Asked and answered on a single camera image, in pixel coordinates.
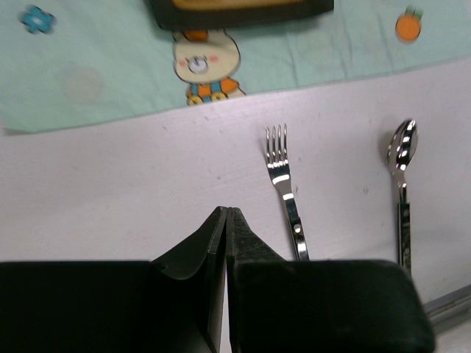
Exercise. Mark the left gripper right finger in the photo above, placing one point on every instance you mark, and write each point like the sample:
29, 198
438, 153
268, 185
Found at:
242, 244

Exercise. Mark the square brown black plate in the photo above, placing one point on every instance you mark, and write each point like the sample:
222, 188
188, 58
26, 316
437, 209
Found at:
199, 15

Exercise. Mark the green cartoon print cloth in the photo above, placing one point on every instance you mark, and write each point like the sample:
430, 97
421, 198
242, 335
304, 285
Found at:
66, 64

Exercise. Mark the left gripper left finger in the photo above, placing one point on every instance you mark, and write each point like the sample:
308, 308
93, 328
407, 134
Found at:
187, 291

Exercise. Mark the aluminium rail frame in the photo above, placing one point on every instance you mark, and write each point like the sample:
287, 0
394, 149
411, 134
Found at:
448, 306

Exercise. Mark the silver spoon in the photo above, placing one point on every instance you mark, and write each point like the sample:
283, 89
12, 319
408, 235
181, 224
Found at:
400, 153

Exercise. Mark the silver fork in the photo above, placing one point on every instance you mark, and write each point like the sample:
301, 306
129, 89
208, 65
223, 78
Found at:
276, 156

